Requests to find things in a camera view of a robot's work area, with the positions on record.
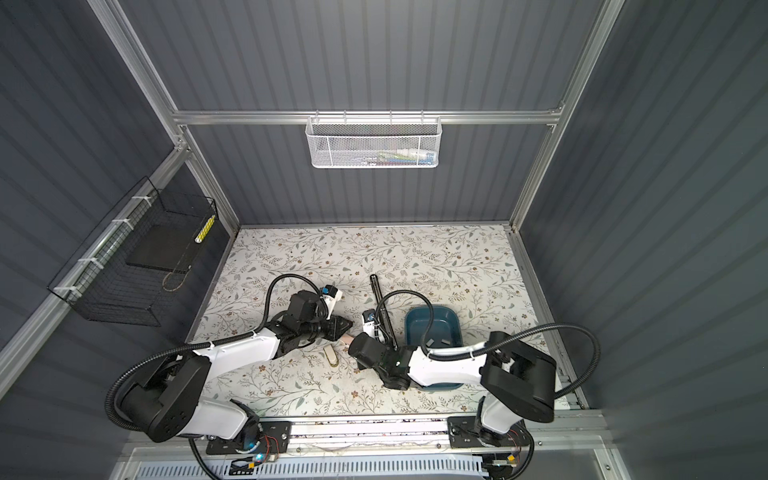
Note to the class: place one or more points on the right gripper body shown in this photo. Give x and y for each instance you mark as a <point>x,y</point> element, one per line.
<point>382,376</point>

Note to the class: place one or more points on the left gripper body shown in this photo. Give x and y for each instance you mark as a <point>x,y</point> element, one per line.
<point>315,329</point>

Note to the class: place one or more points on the black stapler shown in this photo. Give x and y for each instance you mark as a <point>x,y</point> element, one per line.
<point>382,319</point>

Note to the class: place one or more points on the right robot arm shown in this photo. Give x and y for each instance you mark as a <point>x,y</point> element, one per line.
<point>519,379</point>

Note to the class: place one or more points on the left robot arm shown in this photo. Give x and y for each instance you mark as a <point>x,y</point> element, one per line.
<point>162,396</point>

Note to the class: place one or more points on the teal plastic tray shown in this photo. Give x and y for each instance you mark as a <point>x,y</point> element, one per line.
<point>445,331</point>

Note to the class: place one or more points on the yellow marker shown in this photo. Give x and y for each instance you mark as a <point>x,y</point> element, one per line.
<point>205,229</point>

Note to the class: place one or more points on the black pad in basket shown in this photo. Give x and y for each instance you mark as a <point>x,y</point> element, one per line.
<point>165,248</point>

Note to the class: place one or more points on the tubes in white basket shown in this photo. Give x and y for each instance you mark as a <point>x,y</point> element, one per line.
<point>417,157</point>

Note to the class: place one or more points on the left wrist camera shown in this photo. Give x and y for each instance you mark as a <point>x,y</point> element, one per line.
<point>330,296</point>

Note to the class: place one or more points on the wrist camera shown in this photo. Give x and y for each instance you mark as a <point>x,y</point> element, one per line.
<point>371,325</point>
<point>330,296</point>

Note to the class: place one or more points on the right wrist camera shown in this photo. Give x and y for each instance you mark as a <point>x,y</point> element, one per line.
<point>371,325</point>

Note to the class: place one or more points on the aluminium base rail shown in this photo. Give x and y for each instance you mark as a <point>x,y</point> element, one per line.
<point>429,433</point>

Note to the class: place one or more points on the white wire mesh basket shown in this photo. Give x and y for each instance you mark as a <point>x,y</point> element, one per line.
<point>340,145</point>

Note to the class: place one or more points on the black wire basket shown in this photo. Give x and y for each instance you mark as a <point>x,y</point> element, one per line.
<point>133,272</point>

